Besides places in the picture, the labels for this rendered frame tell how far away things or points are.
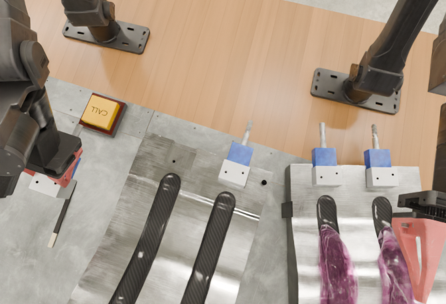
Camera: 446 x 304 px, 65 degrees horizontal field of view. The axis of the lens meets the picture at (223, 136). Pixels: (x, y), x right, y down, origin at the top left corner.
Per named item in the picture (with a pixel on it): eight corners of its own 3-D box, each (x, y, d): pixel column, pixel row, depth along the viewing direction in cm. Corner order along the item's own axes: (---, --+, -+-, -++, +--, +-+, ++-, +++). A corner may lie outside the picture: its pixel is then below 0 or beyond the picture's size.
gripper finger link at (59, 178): (67, 205, 57) (56, 172, 50) (27, 191, 58) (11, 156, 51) (89, 173, 62) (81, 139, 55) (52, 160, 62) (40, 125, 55)
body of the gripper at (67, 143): (60, 176, 51) (50, 145, 46) (-3, 155, 52) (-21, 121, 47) (83, 145, 56) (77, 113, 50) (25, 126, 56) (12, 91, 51)
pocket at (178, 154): (174, 144, 71) (172, 139, 68) (199, 152, 71) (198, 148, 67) (166, 164, 70) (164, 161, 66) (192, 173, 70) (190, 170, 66)
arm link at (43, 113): (45, 146, 47) (32, 109, 42) (-1, 143, 46) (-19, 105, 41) (59, 109, 52) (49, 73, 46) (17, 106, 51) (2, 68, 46)
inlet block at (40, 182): (73, 124, 66) (60, 116, 61) (97, 132, 66) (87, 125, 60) (44, 190, 63) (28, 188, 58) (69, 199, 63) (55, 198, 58)
